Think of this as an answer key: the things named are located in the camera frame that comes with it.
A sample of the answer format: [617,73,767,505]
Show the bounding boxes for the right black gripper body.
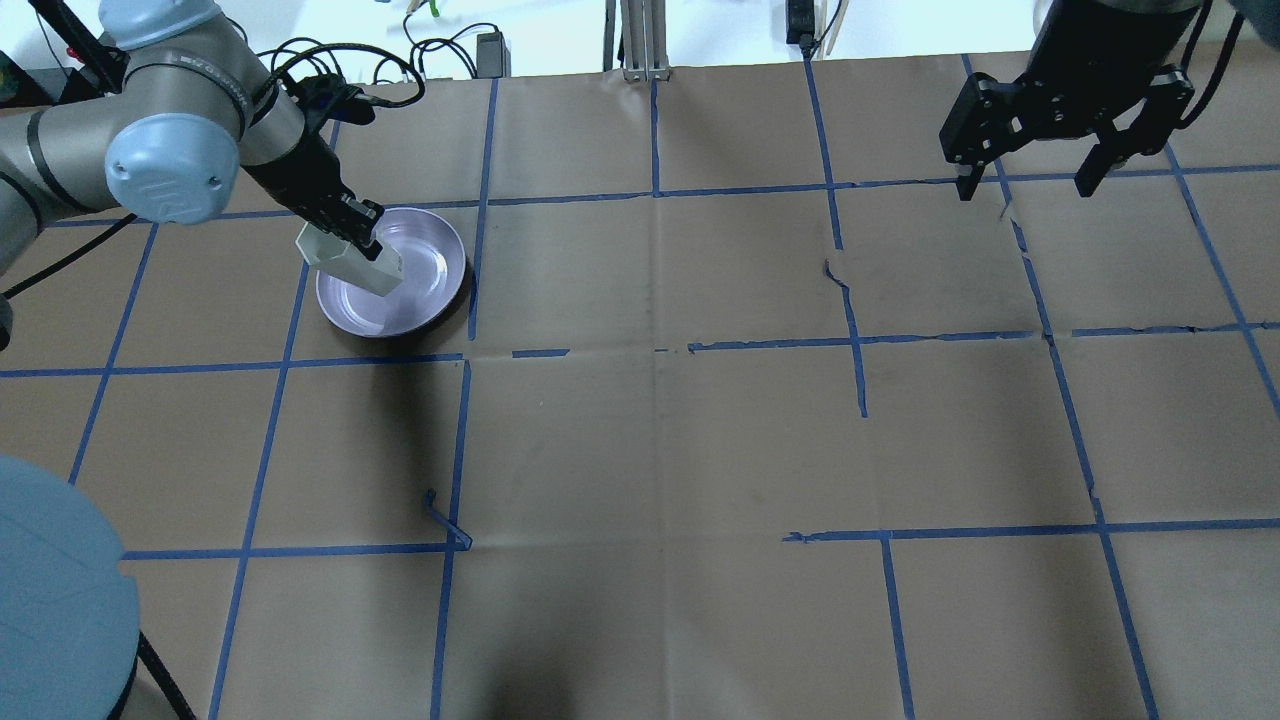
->
[940,1,1201,167]

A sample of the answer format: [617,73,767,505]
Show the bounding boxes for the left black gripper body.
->
[243,135,380,229]

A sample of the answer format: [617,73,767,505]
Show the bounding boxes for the white faceted mug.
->
[294,223,404,297]

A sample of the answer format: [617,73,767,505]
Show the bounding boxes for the lavender plate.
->
[316,208,468,340]

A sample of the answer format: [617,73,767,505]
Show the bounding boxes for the black power adapter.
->
[474,29,511,79]

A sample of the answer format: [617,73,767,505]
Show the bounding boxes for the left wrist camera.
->
[285,74,375,135]

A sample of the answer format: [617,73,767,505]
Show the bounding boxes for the aluminium frame post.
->
[602,1,671,83]

